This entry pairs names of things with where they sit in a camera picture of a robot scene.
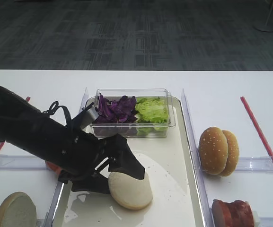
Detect right red strip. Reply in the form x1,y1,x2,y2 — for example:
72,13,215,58
240,96,273,161

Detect clear plastic salad box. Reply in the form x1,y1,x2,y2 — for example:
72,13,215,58
89,88,176,138

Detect long clear divider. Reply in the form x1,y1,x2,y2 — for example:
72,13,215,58
181,89,214,227
41,87,88,227

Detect clear rail near tomato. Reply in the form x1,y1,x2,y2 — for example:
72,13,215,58
0,155,49,170

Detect red meat slices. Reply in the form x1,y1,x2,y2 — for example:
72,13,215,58
211,199,255,227

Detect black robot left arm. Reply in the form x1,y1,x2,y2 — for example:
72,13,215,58
0,86,145,183

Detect clear rail right bun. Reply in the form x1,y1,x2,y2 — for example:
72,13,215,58
234,156,273,174

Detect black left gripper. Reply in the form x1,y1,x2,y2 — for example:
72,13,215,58
44,117,145,194

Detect purple cabbage leaves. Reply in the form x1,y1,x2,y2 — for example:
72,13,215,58
93,95,137,137

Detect outer tomato slice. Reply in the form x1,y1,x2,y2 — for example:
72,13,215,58
45,161,62,175

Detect white pusher block meat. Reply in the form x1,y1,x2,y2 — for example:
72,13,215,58
252,211,261,227

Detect sesame bun top rear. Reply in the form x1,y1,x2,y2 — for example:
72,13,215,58
220,130,239,176

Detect sesame bun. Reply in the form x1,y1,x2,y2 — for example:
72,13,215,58
220,130,239,176
198,127,229,175

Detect long clear left divider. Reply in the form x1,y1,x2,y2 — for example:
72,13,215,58
41,87,88,227

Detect long clear right divider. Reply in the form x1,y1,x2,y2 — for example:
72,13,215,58
181,89,214,227

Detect sesame bun top front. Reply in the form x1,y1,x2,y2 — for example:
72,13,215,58
198,127,229,175

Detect thin bun bottom slice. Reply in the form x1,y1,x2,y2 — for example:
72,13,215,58
0,192,37,227

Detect white metal tray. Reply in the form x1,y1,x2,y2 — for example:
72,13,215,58
53,97,206,227

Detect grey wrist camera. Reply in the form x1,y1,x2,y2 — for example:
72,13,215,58
72,102,99,130

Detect bun bottom half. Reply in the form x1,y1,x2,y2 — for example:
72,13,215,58
108,172,153,210

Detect white floor stand base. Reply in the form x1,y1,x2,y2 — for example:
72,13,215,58
253,0,273,33

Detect green lettuce leaves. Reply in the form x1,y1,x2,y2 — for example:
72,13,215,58
135,97,169,137

